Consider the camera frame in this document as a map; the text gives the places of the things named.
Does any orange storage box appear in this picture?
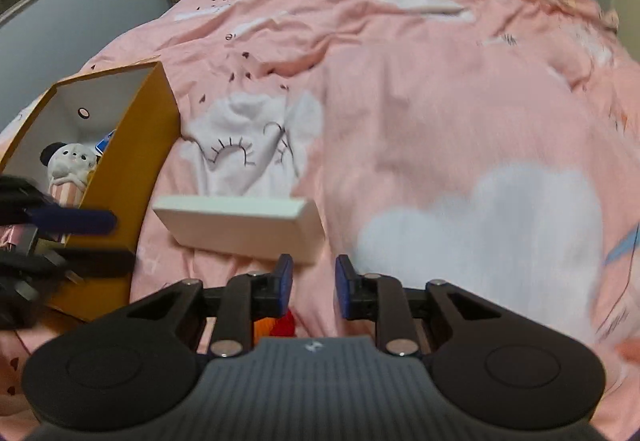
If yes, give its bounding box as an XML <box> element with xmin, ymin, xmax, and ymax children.
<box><xmin>0</xmin><ymin>61</ymin><xmax>182</xmax><ymax>323</ymax></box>

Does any white panda plush toy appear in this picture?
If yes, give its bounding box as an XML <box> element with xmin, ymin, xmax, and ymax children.
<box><xmin>39</xmin><ymin>141</ymin><xmax>99</xmax><ymax>208</ymax></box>

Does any orange crochet ball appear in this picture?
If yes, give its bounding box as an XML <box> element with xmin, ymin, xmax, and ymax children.
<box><xmin>254</xmin><ymin>308</ymin><xmax>297</xmax><ymax>340</ymax></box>

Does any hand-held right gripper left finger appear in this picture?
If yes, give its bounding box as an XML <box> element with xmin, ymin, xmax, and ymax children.
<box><xmin>126</xmin><ymin>253</ymin><xmax>295</xmax><ymax>358</ymax></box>

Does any pink printed bedsheet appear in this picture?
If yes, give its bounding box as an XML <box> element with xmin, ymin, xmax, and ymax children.
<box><xmin>0</xmin><ymin>0</ymin><xmax>640</xmax><ymax>441</ymax></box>

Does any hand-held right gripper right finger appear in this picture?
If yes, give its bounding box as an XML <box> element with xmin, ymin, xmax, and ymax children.
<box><xmin>335</xmin><ymin>254</ymin><xmax>502</xmax><ymax>358</ymax></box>

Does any white rectangular box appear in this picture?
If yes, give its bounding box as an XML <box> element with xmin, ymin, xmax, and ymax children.
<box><xmin>151</xmin><ymin>194</ymin><xmax>326</xmax><ymax>265</ymax></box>

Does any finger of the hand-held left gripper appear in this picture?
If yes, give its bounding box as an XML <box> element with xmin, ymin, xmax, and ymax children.
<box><xmin>42</xmin><ymin>247</ymin><xmax>137</xmax><ymax>281</ymax></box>
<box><xmin>0</xmin><ymin>176</ymin><xmax>119</xmax><ymax>236</ymax></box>

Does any silver pink box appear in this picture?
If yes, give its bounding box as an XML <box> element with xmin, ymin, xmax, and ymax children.
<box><xmin>0</xmin><ymin>223</ymin><xmax>42</xmax><ymax>255</ymax></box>

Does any blue card box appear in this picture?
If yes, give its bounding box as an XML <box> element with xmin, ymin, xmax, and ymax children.
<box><xmin>94</xmin><ymin>128</ymin><xmax>119</xmax><ymax>157</ymax></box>

